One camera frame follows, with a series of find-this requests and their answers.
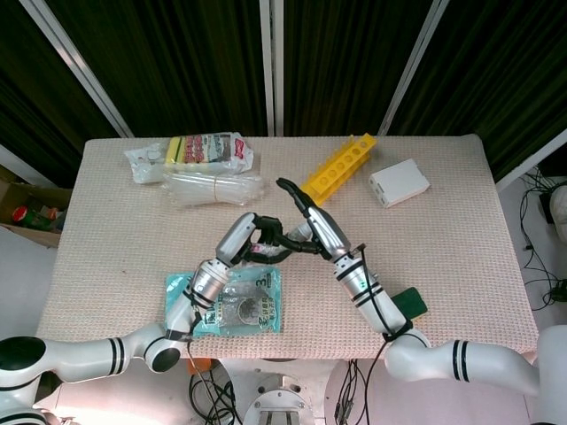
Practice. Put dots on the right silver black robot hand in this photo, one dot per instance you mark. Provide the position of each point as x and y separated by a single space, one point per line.
330 232

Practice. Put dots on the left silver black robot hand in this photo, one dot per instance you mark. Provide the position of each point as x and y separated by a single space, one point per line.
235 239

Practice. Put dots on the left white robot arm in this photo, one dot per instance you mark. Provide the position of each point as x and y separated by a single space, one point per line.
88 356

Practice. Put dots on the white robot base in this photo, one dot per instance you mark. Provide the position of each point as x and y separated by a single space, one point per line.
277 405

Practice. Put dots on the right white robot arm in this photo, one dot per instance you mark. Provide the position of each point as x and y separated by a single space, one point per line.
443 358

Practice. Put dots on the clear plastic bag bundle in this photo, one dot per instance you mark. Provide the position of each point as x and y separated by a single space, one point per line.
212 188

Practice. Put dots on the yellow test tube rack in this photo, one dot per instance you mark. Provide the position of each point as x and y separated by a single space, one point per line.
341 166

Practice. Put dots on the teal steel scrubber package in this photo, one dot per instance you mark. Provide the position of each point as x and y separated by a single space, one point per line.
261 319

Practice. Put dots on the white rectangular box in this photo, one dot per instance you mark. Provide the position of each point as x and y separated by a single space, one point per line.
401 181

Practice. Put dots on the bagged yellow sponge pack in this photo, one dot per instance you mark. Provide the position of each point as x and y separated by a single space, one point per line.
208 150

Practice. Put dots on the green and yellow sponge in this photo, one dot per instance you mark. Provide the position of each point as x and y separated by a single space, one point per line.
417 303

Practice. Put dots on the beige woven tablecloth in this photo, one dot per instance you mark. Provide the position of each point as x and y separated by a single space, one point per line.
443 248

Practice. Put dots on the clear bag of white parts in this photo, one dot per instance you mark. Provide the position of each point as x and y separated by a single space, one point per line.
144 166

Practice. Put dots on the orange block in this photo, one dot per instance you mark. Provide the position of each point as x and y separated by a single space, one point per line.
198 366

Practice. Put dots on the brown cardboard box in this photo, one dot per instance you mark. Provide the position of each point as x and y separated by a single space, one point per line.
31 199

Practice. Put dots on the red and green packet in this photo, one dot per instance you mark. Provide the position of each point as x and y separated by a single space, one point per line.
26 215

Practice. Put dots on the white rounded object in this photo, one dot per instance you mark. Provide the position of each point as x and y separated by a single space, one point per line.
559 206

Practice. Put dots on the white partition post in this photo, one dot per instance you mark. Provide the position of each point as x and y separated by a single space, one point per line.
75 66
531 159
271 66
409 66

